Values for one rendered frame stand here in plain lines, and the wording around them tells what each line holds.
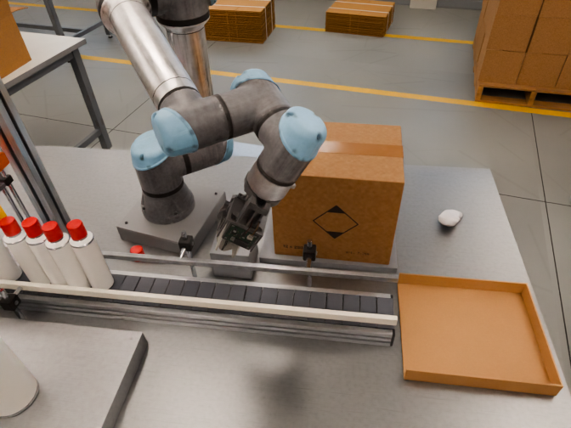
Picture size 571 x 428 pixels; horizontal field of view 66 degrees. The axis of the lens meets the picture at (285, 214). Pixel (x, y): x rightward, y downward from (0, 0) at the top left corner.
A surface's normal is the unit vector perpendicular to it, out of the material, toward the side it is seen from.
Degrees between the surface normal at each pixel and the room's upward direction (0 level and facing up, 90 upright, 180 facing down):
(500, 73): 90
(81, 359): 0
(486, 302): 0
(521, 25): 90
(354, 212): 90
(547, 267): 0
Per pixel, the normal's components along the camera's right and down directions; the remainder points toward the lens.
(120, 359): -0.03, -0.74
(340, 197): -0.16, 0.66
